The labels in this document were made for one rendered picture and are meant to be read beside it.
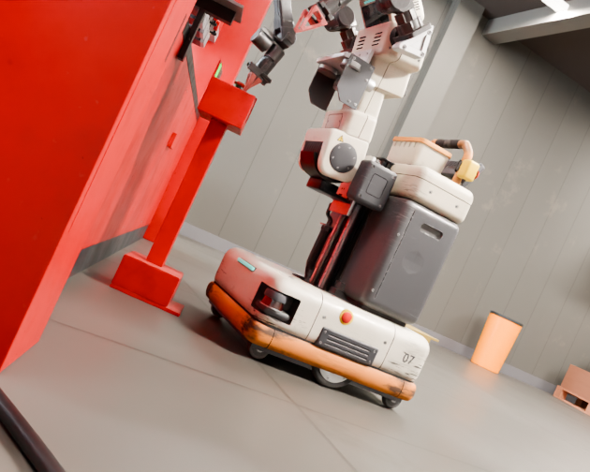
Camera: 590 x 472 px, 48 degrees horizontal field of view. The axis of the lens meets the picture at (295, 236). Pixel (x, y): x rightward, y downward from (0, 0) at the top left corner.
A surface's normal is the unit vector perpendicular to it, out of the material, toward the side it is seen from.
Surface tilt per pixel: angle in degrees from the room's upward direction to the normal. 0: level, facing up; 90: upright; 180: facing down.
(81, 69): 90
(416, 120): 90
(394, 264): 90
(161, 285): 90
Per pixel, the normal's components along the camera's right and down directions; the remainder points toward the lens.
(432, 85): 0.36, 0.15
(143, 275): 0.09, 0.04
